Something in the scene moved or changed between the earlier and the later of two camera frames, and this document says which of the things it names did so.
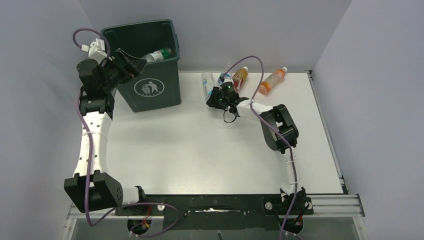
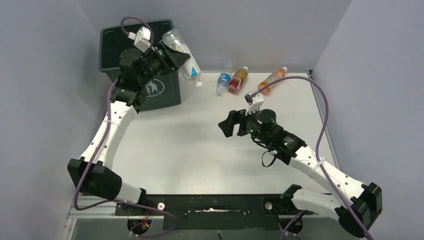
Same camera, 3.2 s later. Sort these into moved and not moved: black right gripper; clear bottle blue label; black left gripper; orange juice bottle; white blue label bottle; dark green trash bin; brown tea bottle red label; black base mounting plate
Moved: black left gripper; black right gripper; white blue label bottle
Not moved: black base mounting plate; dark green trash bin; brown tea bottle red label; clear bottle blue label; orange juice bottle
